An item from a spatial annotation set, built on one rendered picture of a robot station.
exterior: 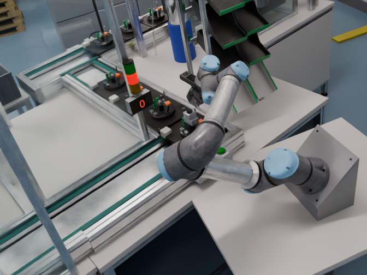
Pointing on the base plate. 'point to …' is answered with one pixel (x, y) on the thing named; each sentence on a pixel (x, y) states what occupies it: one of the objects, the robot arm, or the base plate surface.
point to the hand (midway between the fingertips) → (191, 100)
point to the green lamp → (129, 69)
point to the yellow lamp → (135, 88)
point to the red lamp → (132, 78)
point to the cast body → (190, 117)
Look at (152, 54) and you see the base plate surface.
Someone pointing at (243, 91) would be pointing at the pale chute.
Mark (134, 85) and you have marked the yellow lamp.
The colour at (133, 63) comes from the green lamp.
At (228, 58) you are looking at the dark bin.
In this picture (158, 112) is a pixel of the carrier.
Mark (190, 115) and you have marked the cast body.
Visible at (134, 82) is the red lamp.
